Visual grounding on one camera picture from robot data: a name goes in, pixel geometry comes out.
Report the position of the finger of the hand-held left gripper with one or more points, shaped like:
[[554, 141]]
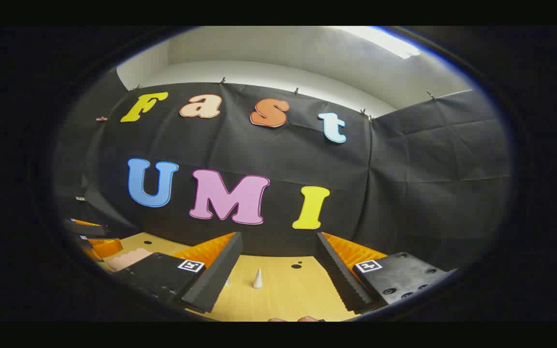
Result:
[[107, 247], [87, 228]]

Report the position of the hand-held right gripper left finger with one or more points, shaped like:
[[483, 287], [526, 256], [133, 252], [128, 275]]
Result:
[[215, 275]]

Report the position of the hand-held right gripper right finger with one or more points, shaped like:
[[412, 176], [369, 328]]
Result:
[[339, 275]]

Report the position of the black backdrop cloth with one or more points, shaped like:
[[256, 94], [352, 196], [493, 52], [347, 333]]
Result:
[[404, 193]]

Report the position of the white cone-shaped tube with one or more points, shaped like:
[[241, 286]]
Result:
[[257, 279]]

